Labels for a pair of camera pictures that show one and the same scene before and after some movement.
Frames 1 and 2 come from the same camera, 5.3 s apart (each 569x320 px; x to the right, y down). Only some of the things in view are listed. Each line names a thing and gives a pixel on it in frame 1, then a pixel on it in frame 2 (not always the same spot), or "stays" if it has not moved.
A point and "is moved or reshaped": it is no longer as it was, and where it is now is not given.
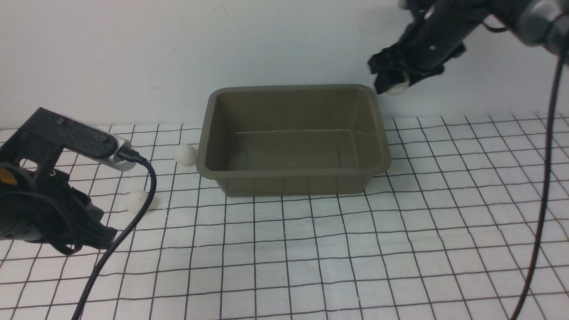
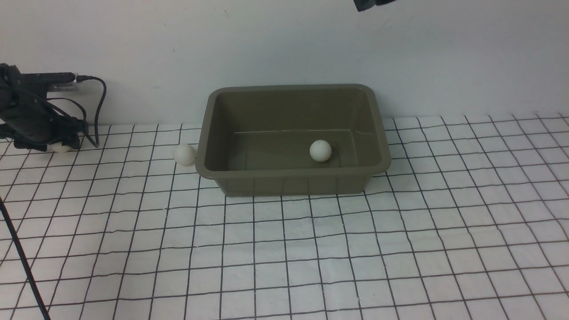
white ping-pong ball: x=399 y=89 to x=320 y=150
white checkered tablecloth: x=448 y=231 stays
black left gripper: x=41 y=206 to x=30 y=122
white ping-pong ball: x=136 y=200 is moved or reshaped
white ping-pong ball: x=184 y=154 stays
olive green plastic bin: x=290 y=140 stays
